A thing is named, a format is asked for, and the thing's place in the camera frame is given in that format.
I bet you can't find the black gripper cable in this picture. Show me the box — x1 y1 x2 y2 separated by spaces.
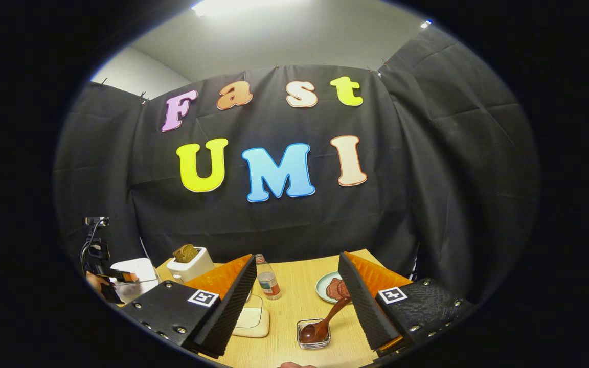
80 220 102 277

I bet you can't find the brown toast slice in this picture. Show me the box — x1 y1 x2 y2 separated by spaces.
173 244 199 264

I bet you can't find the clear plastic water bottle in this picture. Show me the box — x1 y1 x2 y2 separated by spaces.
255 254 282 301

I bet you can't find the white rice cooker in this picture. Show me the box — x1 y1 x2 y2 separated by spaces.
109 258 160 304

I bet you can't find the cream rice container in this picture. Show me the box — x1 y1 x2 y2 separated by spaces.
232 294 270 338

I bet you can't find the pale green plate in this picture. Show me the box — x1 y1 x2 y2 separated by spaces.
316 271 346 304

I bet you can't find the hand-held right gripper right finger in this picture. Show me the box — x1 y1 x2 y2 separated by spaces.
336 251 477 357

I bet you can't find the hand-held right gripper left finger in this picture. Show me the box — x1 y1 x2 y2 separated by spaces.
121 255 257 358

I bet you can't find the white toaster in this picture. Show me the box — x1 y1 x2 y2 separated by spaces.
166 246 216 283

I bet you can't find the black backdrop cloth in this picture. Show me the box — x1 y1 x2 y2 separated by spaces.
54 26 539 307

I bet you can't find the brown wooden spoon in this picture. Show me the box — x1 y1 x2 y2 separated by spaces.
300 296 351 344

